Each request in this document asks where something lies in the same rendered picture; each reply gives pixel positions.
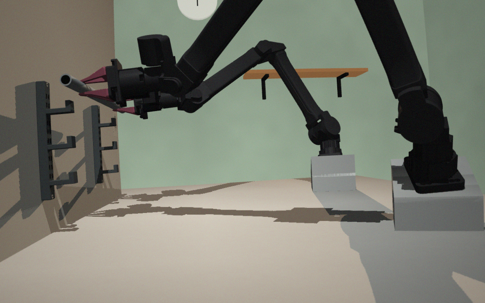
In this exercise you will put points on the grey metal bar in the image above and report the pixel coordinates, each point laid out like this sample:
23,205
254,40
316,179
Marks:
80,87

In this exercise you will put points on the dark grey wall rack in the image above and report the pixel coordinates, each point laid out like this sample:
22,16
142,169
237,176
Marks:
45,146

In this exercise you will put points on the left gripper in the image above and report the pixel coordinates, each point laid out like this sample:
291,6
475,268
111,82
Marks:
120,83

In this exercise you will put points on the tan wall panel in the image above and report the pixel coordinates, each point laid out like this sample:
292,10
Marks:
40,40

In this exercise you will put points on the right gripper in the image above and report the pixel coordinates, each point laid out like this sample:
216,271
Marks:
136,110

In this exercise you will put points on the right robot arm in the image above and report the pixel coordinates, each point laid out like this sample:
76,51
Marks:
324,133

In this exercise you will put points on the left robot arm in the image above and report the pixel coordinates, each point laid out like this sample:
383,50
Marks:
431,164

